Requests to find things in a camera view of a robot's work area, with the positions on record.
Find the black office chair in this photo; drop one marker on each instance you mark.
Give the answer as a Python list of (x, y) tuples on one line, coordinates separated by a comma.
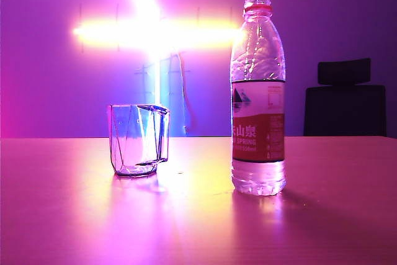
[(344, 106)]

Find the horizontal glowing light tube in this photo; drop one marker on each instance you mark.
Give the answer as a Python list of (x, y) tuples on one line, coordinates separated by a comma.
[(155, 33)]

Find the vertical glowing light tube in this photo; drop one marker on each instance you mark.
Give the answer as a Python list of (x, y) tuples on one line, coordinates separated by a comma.
[(156, 69)]

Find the transparent faceted mug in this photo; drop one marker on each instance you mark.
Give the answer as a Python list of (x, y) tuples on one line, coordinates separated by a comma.
[(133, 141)]

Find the clear plastic water bottle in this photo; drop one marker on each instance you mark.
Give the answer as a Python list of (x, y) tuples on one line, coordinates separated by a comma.
[(258, 128)]

